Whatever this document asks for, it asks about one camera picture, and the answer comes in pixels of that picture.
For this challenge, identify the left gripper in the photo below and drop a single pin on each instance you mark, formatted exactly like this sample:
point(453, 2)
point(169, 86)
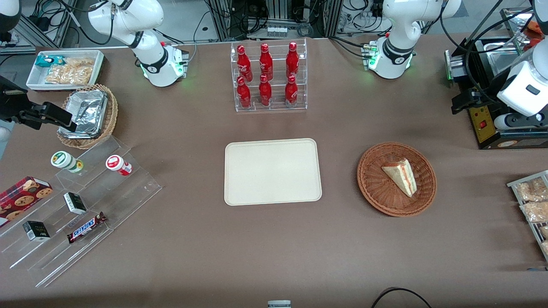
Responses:
point(486, 95)

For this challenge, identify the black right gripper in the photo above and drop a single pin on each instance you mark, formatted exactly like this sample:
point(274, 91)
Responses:
point(9, 107)

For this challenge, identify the triangular sandwich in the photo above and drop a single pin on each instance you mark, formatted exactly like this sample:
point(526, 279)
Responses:
point(400, 176)

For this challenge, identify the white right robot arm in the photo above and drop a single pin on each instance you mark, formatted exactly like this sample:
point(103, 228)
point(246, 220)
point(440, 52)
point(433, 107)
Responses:
point(150, 64)

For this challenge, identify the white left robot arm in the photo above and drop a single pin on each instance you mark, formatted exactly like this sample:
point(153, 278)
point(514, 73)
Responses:
point(398, 25)

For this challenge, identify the white rectangular snack tray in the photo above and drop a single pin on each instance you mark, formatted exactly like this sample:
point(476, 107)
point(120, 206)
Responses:
point(36, 81)

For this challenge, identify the light tan wicker basket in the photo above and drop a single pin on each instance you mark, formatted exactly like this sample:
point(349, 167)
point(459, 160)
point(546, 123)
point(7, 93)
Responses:
point(110, 124)

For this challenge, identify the brown wicker basket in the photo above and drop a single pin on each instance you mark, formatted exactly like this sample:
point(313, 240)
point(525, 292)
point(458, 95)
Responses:
point(376, 192)

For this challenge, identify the beige plastic tray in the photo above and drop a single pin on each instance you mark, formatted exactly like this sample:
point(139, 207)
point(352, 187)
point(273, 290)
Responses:
point(273, 172)

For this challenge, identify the black food warmer appliance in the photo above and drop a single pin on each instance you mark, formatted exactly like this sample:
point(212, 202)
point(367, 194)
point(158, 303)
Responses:
point(481, 124)

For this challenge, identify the stacked aluminium foil containers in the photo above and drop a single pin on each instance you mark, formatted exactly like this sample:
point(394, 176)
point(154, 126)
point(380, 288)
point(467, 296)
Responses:
point(90, 113)

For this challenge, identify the clear bag of crackers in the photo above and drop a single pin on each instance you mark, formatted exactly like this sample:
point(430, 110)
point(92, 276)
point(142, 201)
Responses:
point(68, 76)
point(81, 63)

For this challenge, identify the green lidded cup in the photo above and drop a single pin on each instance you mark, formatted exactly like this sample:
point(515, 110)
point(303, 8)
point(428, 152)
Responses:
point(63, 160)

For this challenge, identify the steel warmer pan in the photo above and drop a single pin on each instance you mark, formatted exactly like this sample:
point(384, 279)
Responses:
point(501, 60)

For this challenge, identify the teal snack packet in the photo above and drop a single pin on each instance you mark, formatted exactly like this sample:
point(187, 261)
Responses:
point(48, 61)

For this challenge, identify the red plaid cookie box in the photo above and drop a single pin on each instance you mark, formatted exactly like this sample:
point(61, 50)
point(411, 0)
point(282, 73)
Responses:
point(23, 199)

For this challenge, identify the red lidded cup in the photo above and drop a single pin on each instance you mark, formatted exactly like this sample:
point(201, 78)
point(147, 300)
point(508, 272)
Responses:
point(116, 164)

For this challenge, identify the red grilled sausage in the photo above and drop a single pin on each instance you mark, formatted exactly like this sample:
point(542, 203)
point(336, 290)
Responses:
point(535, 26)
point(534, 43)

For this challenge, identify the small black carton box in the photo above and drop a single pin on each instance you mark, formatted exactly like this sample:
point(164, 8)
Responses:
point(36, 231)
point(75, 203)

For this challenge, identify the clear bag of pastries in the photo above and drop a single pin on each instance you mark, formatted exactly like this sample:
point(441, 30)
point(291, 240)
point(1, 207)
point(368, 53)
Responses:
point(533, 190)
point(535, 211)

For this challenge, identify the clear acrylic stepped shelf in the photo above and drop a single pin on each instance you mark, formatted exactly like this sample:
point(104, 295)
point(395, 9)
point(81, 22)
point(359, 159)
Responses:
point(137, 188)

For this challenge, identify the Snickers chocolate bar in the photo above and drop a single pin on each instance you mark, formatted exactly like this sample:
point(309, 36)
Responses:
point(85, 228)

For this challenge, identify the red cola bottle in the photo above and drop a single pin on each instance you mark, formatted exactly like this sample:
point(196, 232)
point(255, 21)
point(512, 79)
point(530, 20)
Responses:
point(266, 60)
point(291, 93)
point(265, 93)
point(244, 62)
point(244, 95)
point(292, 59)

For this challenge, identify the clear acrylic bottle rack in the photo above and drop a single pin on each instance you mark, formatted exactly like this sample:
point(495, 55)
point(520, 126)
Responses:
point(276, 109)

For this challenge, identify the white power strip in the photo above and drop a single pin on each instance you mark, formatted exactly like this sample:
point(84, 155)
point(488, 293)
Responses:
point(276, 31)

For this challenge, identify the small grey white object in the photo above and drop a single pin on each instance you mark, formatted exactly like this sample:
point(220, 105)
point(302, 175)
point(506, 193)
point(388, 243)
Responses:
point(279, 304)

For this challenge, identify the aluminium frame profile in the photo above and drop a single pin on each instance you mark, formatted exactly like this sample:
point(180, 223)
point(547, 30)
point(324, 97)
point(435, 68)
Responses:
point(43, 30)

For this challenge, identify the aluminium equipment frame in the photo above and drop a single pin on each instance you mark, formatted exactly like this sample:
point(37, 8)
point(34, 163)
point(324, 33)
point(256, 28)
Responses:
point(278, 8)

